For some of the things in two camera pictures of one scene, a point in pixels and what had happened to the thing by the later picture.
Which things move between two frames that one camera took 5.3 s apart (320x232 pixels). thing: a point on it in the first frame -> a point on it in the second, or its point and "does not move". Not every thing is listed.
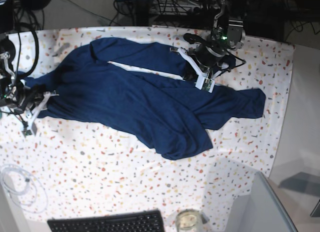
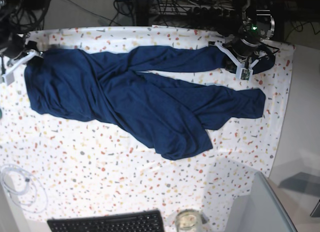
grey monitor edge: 262,211 does not move
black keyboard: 144,221 does not move
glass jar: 188,220 does not move
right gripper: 208,55 -> 243,49
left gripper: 24,97 -> 15,45
